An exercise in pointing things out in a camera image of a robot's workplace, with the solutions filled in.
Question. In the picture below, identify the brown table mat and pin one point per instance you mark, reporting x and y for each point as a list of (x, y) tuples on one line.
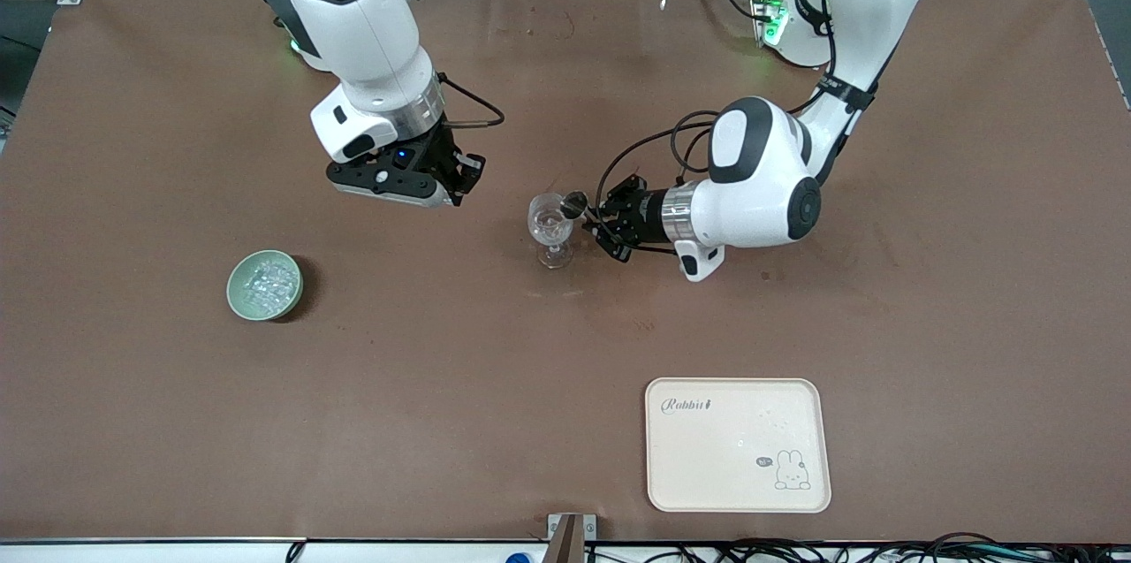
[(442, 413)]

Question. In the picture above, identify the clear wine glass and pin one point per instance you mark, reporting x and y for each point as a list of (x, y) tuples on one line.
[(550, 232)]

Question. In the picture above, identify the metal bracket with wooden post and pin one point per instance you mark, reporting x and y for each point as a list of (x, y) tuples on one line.
[(572, 538)]

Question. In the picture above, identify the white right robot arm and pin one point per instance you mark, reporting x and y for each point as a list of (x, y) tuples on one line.
[(353, 24)]

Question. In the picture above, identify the green ceramic bowl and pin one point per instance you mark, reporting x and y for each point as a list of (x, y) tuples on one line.
[(235, 298)]

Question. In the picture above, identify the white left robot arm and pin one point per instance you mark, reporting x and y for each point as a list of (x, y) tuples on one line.
[(760, 192)]

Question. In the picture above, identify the steel double jigger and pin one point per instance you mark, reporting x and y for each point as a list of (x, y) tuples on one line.
[(574, 204)]

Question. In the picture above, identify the cream rabbit print tray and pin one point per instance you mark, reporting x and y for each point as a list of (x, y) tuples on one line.
[(724, 457)]

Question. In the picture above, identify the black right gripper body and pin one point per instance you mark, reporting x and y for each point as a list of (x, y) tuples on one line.
[(439, 150)]

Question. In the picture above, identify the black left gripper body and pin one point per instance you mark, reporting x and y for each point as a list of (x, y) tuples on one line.
[(642, 215)]

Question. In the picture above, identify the clear ice cubes pile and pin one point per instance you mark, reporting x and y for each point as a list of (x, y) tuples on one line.
[(269, 285)]

